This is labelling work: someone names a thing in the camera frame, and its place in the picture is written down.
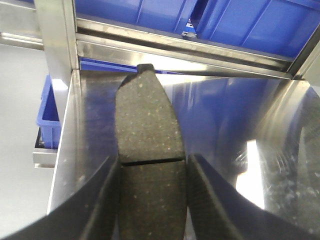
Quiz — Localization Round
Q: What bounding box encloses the blue plastic crate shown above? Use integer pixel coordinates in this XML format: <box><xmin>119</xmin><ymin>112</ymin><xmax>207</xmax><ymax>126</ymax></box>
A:
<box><xmin>75</xmin><ymin>0</ymin><xmax>197</xmax><ymax>34</ymax></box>
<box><xmin>190</xmin><ymin>0</ymin><xmax>320</xmax><ymax>58</ymax></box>

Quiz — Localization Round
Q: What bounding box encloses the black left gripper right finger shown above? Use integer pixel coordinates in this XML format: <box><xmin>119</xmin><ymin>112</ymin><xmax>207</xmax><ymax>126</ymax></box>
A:
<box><xmin>187</xmin><ymin>153</ymin><xmax>319</xmax><ymax>240</ymax></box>

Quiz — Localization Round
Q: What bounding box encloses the left blue plastic crate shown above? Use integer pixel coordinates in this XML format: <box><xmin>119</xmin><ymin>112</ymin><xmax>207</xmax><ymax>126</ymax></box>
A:
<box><xmin>75</xmin><ymin>0</ymin><xmax>197</xmax><ymax>34</ymax></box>

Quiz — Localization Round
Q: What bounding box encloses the grey brake pad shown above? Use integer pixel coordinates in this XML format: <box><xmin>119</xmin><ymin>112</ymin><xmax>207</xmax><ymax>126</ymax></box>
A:
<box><xmin>115</xmin><ymin>64</ymin><xmax>187</xmax><ymax>240</ymax></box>

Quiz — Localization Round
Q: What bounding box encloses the small blue bin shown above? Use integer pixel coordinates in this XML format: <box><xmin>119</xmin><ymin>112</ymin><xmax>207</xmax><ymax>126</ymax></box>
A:
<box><xmin>36</xmin><ymin>74</ymin><xmax>68</xmax><ymax>149</ymax></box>

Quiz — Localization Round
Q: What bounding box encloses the right blue plastic crate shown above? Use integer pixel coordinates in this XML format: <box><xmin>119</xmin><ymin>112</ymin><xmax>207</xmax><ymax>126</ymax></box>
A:
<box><xmin>190</xmin><ymin>0</ymin><xmax>320</xmax><ymax>58</ymax></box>

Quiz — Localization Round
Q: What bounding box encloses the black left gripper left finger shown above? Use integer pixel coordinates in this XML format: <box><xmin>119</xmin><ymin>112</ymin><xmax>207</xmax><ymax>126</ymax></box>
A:
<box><xmin>6</xmin><ymin>156</ymin><xmax>121</xmax><ymax>240</ymax></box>

